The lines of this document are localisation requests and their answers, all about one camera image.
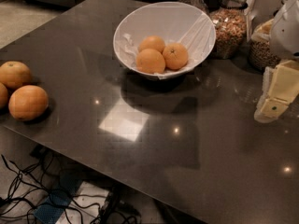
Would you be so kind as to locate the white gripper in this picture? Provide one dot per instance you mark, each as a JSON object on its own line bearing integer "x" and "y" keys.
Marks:
{"x": 286, "y": 32}

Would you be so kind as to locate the orange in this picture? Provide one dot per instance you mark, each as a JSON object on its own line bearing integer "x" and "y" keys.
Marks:
{"x": 3, "y": 96}
{"x": 15, "y": 74}
{"x": 28, "y": 102}
{"x": 150, "y": 61}
{"x": 152, "y": 42}
{"x": 175, "y": 55}

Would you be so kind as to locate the white bowl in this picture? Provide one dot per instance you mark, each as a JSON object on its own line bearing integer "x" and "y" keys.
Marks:
{"x": 155, "y": 19}

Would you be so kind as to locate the round jar of cereal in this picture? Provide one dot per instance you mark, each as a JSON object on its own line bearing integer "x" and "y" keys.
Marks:
{"x": 260, "y": 55}

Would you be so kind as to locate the glass jar of nuts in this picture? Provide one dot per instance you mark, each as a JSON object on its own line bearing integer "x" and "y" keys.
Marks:
{"x": 231, "y": 27}

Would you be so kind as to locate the orange on table front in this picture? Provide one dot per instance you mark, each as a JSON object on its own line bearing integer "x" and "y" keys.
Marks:
{"x": 28, "y": 102}

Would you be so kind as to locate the blue box on floor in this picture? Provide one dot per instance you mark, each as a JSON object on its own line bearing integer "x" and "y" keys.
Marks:
{"x": 58, "y": 200}

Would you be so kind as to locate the orange on table back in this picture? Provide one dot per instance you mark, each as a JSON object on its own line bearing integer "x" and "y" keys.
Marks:
{"x": 15, "y": 74}

